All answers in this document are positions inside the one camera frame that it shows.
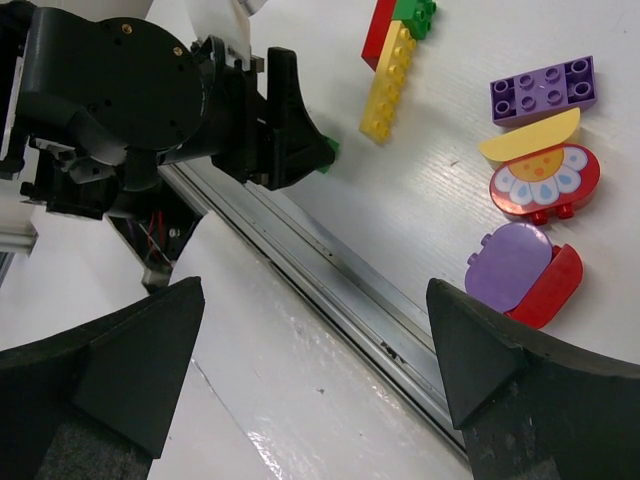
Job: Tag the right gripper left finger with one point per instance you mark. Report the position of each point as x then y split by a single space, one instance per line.
97 401

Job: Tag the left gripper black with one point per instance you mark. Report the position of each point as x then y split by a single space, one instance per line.
268 139

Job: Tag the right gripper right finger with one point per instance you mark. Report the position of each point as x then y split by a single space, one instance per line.
530 406

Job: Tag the long yellow lego brick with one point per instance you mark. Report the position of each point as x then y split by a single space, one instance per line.
388 83

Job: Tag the red curved lego brick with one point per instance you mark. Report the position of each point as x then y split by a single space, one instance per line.
376 35

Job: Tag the small green lego brick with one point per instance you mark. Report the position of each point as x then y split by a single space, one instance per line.
416 15

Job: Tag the red flower lego brick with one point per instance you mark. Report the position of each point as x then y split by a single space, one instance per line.
554 182

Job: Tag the purple 2x4 lego brick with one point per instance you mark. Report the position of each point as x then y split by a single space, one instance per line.
538 94

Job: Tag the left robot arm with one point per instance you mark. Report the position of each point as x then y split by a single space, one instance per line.
106 104

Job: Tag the red rounded lego brick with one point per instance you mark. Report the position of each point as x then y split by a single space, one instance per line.
558 282

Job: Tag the yellow half-round lego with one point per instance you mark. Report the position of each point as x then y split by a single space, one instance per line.
561 128

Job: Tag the aluminium rail front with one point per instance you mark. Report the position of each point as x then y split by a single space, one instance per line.
385 328

